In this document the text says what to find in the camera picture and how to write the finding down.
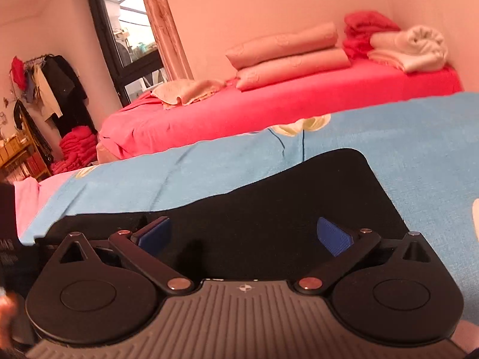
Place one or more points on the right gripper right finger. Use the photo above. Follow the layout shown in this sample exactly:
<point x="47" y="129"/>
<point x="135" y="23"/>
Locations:
<point x="347" y="247"/>

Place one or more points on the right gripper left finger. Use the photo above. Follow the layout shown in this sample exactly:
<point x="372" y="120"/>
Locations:
<point x="138" y="250"/>

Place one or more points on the black pants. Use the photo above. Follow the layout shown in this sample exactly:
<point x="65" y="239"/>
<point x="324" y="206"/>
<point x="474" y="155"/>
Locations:
<point x="266" y="230"/>

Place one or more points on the red blanket pile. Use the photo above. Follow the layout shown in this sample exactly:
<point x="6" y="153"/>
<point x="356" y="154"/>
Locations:
<point x="79" y="150"/>

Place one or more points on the red bedsheet bed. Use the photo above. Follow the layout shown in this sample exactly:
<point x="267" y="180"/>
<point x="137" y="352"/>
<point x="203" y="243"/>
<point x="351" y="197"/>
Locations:
<point x="145" y="127"/>

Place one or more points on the blue floral bedsheet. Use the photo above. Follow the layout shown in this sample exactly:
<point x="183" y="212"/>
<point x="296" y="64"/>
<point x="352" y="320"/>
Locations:
<point x="424" y="153"/>

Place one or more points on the pink blanket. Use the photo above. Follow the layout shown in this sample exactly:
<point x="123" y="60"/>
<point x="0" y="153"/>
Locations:
<point x="40" y="204"/>

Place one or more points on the wooden shelf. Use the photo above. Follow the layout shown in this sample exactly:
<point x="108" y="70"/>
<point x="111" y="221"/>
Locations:
<point x="22" y="157"/>

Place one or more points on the peach towel on bed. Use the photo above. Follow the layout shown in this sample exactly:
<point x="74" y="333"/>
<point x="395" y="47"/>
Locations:
<point x="184" y="92"/>

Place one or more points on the lower pink pillow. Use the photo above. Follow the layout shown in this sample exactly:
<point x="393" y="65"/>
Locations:
<point x="290" y="68"/>

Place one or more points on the pink pillow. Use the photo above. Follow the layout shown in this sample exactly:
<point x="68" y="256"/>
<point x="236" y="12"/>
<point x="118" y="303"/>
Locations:
<point x="290" y="68"/>
<point x="263" y="49"/>

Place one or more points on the hanging clothes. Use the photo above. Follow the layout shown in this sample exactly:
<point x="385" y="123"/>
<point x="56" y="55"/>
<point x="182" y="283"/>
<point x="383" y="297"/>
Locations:
<point x="50" y="83"/>

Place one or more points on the pink patterned curtain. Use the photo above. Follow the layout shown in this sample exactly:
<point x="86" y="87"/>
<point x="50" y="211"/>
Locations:
<point x="167" y="39"/>

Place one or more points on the rolled cream blanket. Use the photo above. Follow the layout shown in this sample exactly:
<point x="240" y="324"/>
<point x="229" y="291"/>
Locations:
<point x="418" y="49"/>

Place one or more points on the upper pink pillow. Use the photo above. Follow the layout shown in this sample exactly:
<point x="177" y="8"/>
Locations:
<point x="263" y="49"/>

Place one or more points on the folded red blanket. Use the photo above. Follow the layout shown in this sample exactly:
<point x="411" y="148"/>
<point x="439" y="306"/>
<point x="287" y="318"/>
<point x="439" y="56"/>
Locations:
<point x="359" y="27"/>

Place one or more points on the dark framed window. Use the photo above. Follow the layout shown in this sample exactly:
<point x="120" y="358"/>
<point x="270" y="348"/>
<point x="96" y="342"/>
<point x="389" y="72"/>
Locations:
<point x="128" y="46"/>

